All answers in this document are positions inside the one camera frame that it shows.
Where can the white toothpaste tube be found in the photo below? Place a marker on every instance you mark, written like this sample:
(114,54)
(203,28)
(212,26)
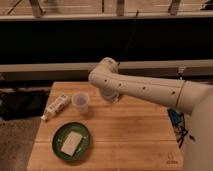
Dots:
(56,106)

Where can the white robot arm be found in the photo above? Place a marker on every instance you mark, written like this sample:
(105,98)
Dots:
(192,98)

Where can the white sponge block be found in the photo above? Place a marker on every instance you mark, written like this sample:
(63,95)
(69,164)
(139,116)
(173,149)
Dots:
(71,143)

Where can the green plate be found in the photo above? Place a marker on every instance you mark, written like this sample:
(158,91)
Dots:
(61,135)

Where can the white ceramic cup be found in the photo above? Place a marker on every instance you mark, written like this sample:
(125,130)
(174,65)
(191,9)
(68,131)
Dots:
(80,101)

